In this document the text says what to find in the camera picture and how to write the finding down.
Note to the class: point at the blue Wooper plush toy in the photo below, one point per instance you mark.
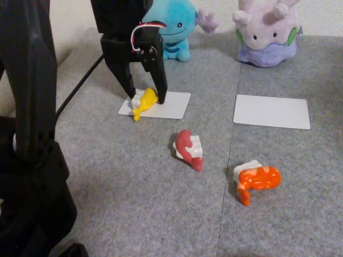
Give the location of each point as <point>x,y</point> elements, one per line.
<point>179,24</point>

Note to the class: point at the orange shrimp sushi toy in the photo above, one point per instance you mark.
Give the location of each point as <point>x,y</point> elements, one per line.
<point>262,178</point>

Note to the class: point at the white plastic card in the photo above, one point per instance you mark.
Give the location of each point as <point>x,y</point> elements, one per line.
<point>270,111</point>
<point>174,107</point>

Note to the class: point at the purple Goomy plush toy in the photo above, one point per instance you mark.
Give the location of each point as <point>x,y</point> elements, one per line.
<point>268,34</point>

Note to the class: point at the red tuna sushi toy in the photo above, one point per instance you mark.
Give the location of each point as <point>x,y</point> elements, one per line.
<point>185,142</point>

